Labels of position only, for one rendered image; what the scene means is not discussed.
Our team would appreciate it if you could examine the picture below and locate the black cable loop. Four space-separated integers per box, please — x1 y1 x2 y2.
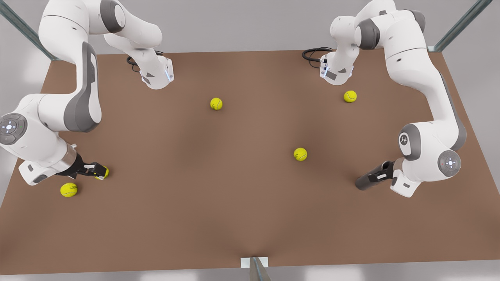
126 50 165 73
302 47 335 69

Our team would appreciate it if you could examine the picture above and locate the silver frame post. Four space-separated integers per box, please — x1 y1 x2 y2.
0 0 60 62
427 0 493 53
240 256 272 281

